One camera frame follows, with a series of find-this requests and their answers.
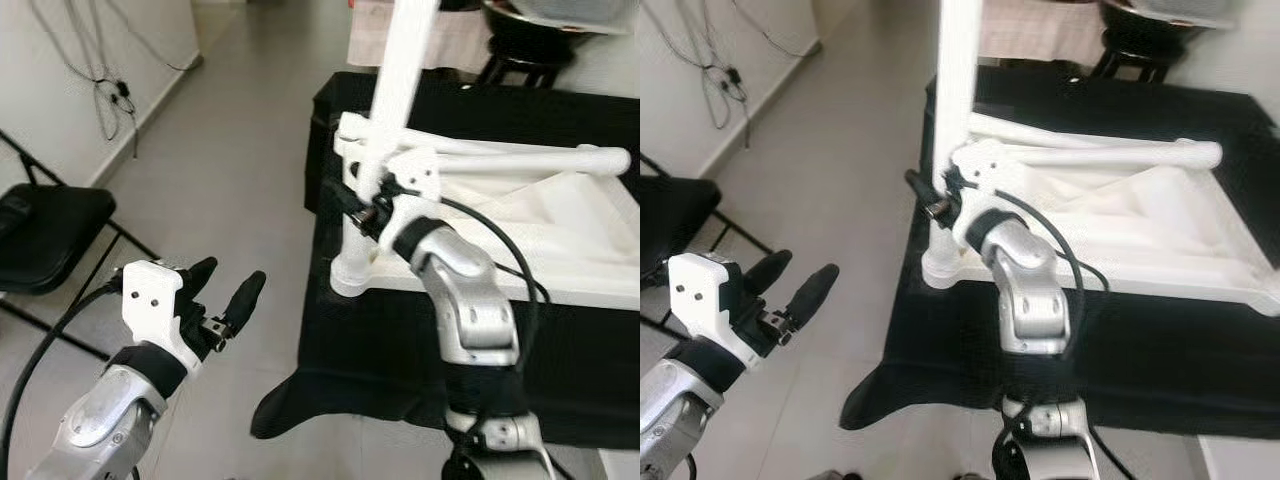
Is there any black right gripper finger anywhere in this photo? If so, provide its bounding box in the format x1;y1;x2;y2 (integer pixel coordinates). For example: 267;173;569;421
324;179;374;228
904;167;947;218

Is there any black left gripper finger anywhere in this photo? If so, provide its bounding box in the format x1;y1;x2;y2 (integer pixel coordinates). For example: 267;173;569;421
740;249;795;298
221;269;269;338
182;256;220;303
785;262;842;338

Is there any white plastic children table top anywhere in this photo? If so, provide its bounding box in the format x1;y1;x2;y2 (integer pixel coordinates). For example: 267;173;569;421
330;112;641;313
922;105;1280;319

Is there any black folding chair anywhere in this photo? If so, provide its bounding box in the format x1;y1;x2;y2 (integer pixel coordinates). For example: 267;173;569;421
0;130;161;361
640;155;706;336

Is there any black tablecloth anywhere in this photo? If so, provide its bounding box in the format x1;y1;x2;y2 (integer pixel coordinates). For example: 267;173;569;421
250;70;641;451
840;65;1280;441

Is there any pink checked cloth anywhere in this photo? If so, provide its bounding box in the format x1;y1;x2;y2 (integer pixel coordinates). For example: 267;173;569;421
980;0;1106;63
348;0;496;76

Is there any black round stool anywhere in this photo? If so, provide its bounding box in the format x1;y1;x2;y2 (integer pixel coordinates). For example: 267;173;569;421
478;55;561;91
1090;50;1171;83

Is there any black remote control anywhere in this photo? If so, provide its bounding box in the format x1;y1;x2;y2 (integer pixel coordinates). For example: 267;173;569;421
0;193;33;239

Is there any clear plastic storage box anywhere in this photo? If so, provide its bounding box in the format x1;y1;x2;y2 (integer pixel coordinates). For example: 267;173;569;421
1135;0;1251;29
515;0;641;36

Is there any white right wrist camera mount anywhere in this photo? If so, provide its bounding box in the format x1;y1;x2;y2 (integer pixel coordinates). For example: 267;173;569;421
950;140;1021;251
375;148;441;241

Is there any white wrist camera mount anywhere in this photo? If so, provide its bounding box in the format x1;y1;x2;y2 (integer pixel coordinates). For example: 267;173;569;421
950;140;1021;251
668;253;751;366
375;148;441;241
120;260;201;373

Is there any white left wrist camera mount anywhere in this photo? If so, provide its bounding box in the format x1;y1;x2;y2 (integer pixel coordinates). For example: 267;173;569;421
668;253;751;366
120;260;201;373

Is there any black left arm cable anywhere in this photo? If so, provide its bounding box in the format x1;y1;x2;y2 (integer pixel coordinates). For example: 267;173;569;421
0;280;126;471

